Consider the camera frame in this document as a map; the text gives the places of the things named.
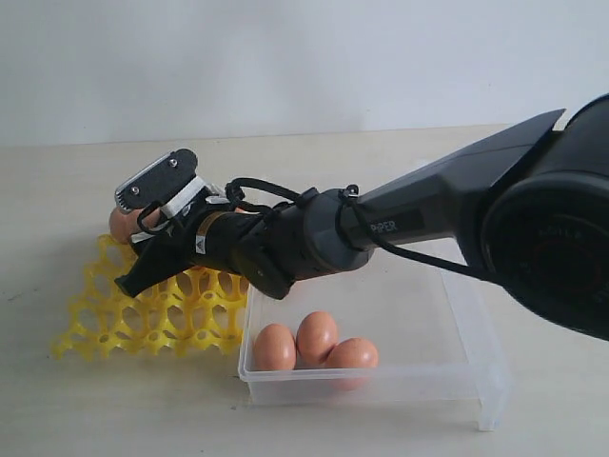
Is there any brown egg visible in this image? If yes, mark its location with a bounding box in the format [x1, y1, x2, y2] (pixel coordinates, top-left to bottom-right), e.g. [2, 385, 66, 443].
[324, 337, 379, 391]
[253, 323, 297, 371]
[296, 310, 339, 366]
[108, 208, 142, 245]

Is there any black cable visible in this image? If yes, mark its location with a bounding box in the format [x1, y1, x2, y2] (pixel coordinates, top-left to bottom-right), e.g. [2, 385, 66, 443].
[223, 177, 315, 213]

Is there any yellow plastic egg tray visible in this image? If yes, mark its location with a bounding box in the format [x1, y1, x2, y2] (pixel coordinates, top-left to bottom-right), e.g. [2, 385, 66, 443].
[51, 234, 248, 360]

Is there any clear plastic bin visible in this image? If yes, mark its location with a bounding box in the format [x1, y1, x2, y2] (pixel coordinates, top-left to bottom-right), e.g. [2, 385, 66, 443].
[238, 256, 510, 430]

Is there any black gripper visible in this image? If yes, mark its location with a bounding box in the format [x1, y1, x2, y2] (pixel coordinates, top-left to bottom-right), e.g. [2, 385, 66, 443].
[115, 202, 305, 299]

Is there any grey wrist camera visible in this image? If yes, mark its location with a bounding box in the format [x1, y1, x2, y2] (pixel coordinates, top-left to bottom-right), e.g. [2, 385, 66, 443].
[114, 149, 198, 214]

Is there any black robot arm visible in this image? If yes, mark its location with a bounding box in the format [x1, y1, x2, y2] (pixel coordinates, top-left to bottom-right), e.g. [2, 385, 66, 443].
[115, 96, 608, 340]

